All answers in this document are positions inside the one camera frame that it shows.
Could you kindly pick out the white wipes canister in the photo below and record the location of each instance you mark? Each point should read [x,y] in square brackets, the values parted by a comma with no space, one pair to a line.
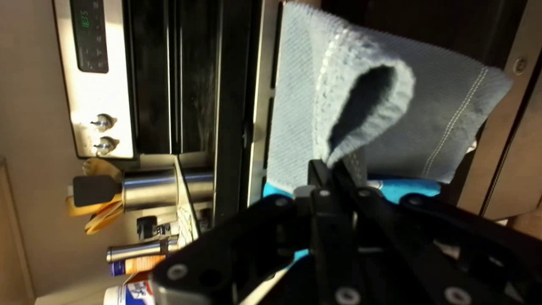
[132,293]

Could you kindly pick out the black spatula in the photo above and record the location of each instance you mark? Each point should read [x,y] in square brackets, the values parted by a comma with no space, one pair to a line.
[95,190]

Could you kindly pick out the black glass-top oven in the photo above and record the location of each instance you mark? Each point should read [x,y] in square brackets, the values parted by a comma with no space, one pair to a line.
[152,73]

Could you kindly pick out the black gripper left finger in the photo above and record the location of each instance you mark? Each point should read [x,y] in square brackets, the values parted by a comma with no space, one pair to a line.
[254,247]

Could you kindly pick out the checked white dish cloth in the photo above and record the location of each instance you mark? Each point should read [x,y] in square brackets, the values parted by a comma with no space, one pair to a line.
[186,217]

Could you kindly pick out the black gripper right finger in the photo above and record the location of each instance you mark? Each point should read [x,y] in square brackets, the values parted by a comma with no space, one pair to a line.
[440,254]

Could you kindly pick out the pale blue towel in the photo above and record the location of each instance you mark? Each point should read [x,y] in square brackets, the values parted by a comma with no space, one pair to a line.
[445,112]

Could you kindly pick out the steel pepper mill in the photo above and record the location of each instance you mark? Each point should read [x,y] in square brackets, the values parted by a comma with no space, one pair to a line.
[140,251]

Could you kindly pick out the wooden spatula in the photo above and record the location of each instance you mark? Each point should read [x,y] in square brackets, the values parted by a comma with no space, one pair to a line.
[98,220]

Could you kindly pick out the steel utensil holder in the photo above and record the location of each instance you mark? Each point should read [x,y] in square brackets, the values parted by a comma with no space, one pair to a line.
[162,188]

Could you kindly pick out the small black kitchen gadget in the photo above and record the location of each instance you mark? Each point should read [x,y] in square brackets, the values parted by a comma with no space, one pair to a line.
[150,227]

